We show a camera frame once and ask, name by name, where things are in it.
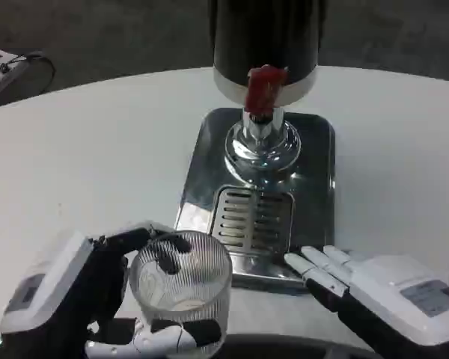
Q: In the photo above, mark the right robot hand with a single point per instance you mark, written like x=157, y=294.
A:
x=389, y=299

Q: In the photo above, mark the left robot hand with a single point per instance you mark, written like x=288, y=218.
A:
x=78, y=284

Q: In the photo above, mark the clear ribbed glass cup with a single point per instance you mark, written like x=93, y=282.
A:
x=183, y=284

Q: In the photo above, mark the steel drip tray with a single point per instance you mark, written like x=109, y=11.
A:
x=303, y=194

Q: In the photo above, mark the red dispenser tap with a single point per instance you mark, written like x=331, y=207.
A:
x=263, y=91

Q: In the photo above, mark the black drink dispenser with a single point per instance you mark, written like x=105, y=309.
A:
x=265, y=56

